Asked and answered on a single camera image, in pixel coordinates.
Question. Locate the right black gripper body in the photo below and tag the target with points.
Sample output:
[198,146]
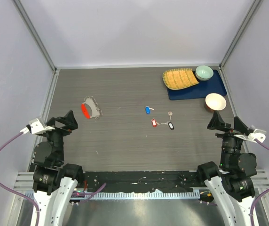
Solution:
[230,133]

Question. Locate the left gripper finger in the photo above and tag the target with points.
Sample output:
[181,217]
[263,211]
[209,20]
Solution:
[56,122]
[69,121]

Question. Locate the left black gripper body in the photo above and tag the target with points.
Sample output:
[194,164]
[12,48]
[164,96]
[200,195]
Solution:
[56,135]

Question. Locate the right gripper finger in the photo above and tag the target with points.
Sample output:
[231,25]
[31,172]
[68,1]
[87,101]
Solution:
[239,126]
[217,123]

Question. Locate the black tagged key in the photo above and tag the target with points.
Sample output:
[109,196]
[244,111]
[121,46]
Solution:
[169,124]

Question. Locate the red tagged key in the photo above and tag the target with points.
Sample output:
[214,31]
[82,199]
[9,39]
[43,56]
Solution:
[154,122]

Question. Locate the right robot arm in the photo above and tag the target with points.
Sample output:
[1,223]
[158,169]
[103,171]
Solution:
[230,182]

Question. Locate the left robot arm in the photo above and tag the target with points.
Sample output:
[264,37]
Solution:
[53,180]

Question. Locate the brown white bowl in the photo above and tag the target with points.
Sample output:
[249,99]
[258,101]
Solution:
[215,102]

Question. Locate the dark blue tray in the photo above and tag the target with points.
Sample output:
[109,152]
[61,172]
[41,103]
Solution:
[201,90]

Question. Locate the plain silver key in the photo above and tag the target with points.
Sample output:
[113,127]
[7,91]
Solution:
[170,115]

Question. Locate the light green bowl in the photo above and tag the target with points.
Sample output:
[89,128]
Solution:
[204,73]

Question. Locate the yellow woven bamboo plate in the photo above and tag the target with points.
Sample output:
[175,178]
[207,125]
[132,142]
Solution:
[181,78]

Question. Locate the blue tagged key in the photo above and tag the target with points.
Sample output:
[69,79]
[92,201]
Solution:
[148,109]

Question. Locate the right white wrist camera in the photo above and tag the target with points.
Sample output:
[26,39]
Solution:
[256,134]

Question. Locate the left aluminium frame post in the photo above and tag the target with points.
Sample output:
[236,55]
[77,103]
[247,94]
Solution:
[24,15]

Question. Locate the aluminium frame post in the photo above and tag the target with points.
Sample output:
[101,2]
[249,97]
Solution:
[24,15]
[251,12]

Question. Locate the white slotted cable duct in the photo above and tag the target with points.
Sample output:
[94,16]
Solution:
[155,195]

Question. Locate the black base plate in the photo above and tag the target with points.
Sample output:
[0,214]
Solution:
[141,181]

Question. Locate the right aluminium frame post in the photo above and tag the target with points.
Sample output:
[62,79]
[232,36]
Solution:
[251,12]

